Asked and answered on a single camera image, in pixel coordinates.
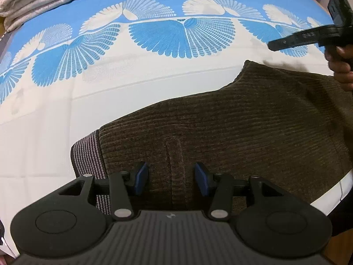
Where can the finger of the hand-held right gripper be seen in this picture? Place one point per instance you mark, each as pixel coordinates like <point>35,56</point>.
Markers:
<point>343,16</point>
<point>303,36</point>

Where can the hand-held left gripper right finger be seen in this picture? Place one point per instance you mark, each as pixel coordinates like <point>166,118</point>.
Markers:
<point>201,179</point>

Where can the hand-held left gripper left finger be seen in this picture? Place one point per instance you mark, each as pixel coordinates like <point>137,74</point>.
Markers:
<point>142,176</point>

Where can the dark brown ribbed sweater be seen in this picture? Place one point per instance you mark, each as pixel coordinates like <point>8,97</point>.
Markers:
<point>248,121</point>

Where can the person's right hand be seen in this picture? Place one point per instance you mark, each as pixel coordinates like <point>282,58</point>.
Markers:
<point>342,69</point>

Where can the blue and white bed sheet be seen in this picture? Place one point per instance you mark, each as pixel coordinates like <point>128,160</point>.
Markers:
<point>138,74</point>

